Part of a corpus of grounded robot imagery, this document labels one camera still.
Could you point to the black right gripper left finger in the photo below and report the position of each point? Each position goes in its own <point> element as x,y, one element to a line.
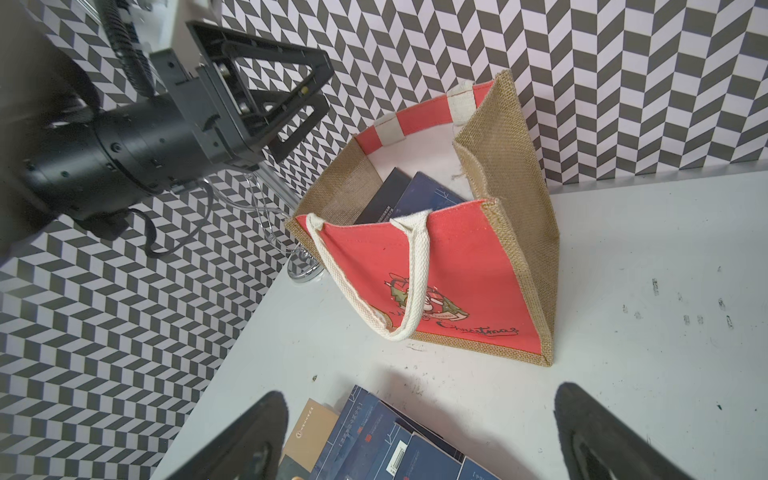
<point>249,448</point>

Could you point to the red burlap Christmas bag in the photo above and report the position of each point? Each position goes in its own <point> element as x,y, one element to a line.
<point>480,275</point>

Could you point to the chrome wire jewelry stand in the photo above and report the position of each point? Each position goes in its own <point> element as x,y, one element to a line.
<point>272,215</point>

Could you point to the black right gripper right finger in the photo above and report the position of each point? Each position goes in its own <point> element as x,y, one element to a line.
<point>597,445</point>

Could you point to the dark grey back-cover book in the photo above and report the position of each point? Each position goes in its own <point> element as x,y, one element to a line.
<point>381,207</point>

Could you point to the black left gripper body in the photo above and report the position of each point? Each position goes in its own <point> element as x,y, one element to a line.
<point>96,170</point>

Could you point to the blue book with text list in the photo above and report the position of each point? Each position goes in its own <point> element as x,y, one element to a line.
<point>425,193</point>

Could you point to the blue book yellow label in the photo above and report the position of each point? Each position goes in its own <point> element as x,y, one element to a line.
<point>373,440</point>

